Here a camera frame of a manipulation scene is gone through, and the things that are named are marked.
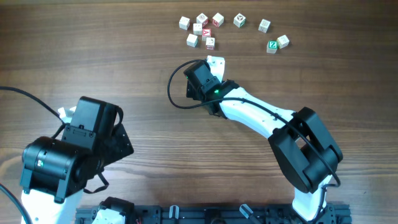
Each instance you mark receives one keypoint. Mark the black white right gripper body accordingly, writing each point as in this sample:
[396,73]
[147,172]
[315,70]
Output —
[196,94]

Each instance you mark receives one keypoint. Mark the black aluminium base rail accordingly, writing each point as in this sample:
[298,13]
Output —
[115,210]

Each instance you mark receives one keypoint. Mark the plain white wooden block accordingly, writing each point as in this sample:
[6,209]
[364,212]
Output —
[197,29]

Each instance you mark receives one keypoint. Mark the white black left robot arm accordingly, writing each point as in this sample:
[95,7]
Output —
[56,169]

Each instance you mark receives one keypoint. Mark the white block yellow side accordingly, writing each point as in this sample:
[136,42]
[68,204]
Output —
[283,41]

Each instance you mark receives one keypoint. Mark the green letter Z block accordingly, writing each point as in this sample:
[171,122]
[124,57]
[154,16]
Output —
[272,47]

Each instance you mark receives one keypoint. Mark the white block plain picture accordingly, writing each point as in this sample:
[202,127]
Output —
[264,26]

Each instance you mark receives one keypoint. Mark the white block far left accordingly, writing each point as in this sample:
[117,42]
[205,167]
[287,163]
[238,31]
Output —
[184,23]

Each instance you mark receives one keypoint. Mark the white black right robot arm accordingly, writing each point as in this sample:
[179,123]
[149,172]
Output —
[305,151]

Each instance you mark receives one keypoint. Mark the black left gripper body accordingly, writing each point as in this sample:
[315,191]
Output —
[114,149]

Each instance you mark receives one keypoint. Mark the white block green edge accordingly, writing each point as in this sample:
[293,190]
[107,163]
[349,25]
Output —
[192,40]

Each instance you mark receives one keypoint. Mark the red letter A block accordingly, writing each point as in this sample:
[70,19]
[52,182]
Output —
[205,34]

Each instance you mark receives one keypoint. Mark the white block green panda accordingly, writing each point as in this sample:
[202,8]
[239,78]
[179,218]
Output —
[239,20]

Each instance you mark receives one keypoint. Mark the white block red number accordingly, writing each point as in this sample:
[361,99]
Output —
[210,43]

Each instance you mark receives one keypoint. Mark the white block red picture top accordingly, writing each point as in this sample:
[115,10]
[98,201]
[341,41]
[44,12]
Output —
[202,19]

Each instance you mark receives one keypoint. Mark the white block red letter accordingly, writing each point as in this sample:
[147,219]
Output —
[217,19]

